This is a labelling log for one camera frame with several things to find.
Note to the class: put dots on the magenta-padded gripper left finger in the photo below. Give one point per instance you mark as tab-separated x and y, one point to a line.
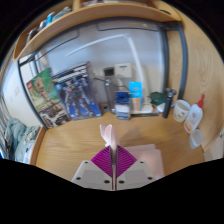
95	171

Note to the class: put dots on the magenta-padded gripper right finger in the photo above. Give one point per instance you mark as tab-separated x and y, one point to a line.
133	170

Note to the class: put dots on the pink towel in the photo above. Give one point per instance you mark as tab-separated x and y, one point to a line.
110	135

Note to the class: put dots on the small dark blue box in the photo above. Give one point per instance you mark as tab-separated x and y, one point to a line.
122	106

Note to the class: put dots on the clear plastic container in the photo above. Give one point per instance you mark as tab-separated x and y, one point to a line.
196	138

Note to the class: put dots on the light blue and orange box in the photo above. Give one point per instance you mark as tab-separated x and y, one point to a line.
136	96

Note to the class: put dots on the black electric shaver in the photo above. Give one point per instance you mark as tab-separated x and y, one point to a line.
167	103

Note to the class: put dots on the white mug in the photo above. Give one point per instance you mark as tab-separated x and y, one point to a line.
181	111

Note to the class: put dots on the blue robot model box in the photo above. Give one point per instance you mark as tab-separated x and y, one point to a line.
78	95

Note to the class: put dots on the white glue bottle red cap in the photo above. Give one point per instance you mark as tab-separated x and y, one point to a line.
193	116

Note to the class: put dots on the clear bottle with dark cap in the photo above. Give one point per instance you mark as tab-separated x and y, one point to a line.
109	90

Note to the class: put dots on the bed with grey bedding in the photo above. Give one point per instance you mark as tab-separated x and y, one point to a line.
18	138

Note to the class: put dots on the green toy figure box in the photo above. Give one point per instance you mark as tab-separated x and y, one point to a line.
45	96

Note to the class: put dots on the white rectangular box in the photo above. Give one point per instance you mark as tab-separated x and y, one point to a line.
123	70

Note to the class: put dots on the white desk lamp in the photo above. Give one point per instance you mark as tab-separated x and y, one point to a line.
135	56

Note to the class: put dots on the wooden shelf with metal frame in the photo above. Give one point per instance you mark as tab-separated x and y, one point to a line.
100	11

